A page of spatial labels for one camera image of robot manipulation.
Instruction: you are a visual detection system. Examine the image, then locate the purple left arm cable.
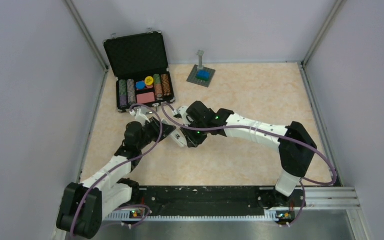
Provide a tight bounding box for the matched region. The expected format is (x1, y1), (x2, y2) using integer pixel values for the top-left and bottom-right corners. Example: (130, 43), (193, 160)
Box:
(70, 104), (164, 238)

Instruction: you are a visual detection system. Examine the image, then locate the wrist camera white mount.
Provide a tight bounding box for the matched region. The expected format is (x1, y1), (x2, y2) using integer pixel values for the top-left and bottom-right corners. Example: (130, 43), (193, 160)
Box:
(174, 106), (189, 120)
(129, 106), (154, 126)

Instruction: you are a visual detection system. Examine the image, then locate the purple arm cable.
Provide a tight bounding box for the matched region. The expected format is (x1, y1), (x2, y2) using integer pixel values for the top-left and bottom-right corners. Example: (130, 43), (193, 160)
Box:
(70, 104), (164, 238)
(161, 103), (339, 228)

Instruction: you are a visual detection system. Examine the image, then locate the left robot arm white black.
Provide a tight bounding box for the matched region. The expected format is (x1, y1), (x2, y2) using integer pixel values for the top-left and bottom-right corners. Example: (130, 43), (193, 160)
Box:
(56, 117), (177, 239)

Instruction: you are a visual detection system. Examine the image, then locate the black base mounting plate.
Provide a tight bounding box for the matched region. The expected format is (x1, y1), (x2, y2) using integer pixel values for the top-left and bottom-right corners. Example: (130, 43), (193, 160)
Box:
(128, 185), (306, 217)

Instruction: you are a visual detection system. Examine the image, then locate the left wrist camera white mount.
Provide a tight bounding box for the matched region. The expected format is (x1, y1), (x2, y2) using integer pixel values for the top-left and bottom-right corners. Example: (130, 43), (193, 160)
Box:
(129, 106), (154, 126)

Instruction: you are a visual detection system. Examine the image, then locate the blue poker chip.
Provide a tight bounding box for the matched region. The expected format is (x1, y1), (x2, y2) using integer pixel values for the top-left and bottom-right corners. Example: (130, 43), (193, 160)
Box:
(135, 81), (147, 91)

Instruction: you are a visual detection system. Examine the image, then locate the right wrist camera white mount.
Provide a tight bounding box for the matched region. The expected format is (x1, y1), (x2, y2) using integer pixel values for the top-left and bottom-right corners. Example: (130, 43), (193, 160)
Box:
(174, 106), (189, 120)

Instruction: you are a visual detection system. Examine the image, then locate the grey lego baseplate with bricks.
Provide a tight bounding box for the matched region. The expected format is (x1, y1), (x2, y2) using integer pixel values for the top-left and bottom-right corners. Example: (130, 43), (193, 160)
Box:
(186, 50), (216, 88)

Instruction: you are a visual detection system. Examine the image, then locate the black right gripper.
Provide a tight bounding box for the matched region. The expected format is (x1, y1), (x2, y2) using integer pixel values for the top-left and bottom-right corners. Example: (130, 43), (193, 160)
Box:
(180, 118), (210, 149)

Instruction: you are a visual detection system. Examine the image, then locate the white remote control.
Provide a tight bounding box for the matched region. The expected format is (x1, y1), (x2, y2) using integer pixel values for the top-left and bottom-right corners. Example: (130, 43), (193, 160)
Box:
(169, 130), (187, 148)

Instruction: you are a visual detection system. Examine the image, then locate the black poker chip case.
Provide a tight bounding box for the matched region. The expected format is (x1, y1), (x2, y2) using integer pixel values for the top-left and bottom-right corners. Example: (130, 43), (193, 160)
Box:
(103, 31), (176, 113)

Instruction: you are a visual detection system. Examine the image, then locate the yellow poker chip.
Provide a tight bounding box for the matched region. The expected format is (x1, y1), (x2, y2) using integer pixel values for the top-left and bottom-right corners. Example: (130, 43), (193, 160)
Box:
(144, 76), (154, 86)

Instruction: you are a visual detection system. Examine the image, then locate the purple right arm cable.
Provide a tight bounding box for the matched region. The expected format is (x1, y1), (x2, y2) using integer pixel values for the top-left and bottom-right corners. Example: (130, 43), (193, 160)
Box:
(161, 103), (339, 228)

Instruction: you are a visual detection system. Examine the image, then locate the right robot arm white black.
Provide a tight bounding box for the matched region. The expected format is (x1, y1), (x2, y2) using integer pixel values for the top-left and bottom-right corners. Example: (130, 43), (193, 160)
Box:
(177, 101), (318, 206)

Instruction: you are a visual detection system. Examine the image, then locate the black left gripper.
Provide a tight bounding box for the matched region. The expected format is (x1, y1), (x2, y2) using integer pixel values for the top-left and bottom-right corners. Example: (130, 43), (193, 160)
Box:
(137, 116), (177, 150)

